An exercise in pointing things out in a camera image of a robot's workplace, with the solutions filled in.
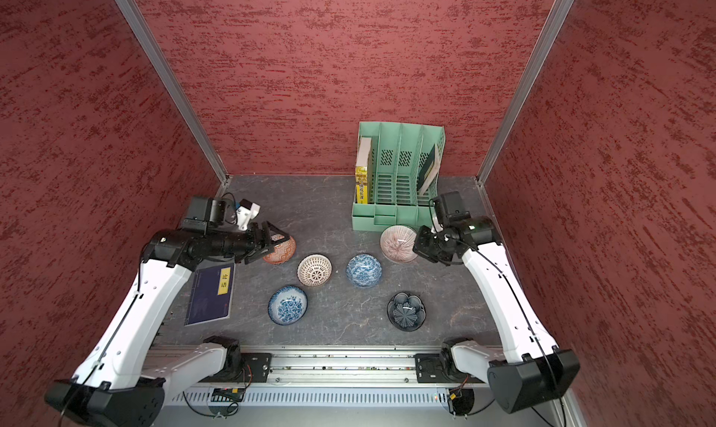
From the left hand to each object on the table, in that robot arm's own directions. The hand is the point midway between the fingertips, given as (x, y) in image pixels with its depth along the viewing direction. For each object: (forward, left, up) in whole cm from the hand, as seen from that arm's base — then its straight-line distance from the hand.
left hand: (279, 249), depth 69 cm
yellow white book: (+29, -20, -1) cm, 36 cm away
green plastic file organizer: (+55, -39, -18) cm, 70 cm away
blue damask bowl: (+6, -21, -25) cm, 33 cm away
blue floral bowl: (-5, +3, -26) cm, 26 cm away
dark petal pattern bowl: (-7, -34, -25) cm, 43 cm away
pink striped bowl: (+6, -31, -7) cm, 32 cm away
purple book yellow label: (-3, +26, -23) cm, 35 cm away
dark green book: (+42, -46, -12) cm, 64 cm away
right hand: (+1, -35, -5) cm, 35 cm away
